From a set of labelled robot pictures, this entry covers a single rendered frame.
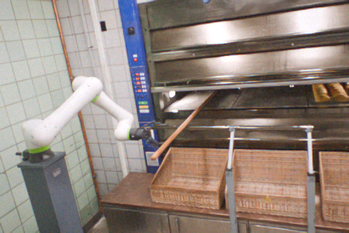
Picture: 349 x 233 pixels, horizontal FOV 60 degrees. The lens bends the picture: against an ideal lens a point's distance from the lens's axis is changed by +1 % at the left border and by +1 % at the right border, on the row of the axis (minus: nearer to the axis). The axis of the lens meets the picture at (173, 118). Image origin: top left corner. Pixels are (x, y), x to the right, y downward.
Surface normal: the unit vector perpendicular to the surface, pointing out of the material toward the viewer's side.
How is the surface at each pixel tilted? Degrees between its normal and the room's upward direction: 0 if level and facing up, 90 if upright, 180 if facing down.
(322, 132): 71
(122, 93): 90
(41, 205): 90
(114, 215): 90
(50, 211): 90
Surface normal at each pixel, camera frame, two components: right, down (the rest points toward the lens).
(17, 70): 0.93, -0.01
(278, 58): -0.38, -0.04
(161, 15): -0.36, 0.31
